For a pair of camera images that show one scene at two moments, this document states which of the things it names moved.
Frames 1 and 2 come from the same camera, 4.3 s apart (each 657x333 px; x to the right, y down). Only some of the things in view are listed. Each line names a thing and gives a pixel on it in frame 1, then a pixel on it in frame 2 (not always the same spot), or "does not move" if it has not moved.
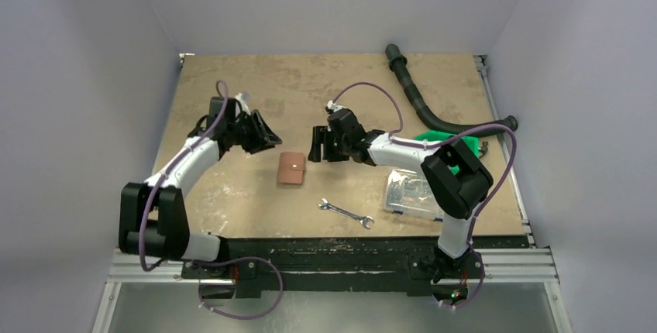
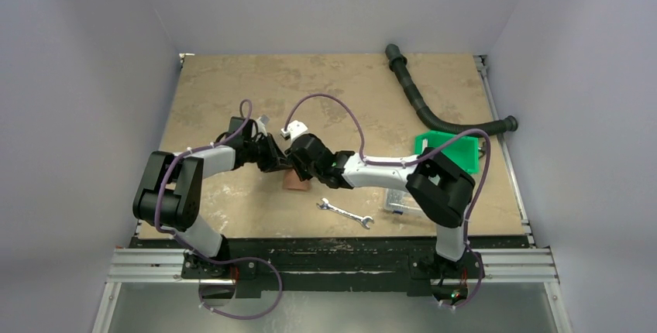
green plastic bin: [442, 136] does not move
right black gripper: [327, 143] -> [303, 165]
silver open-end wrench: [345, 213] does not move
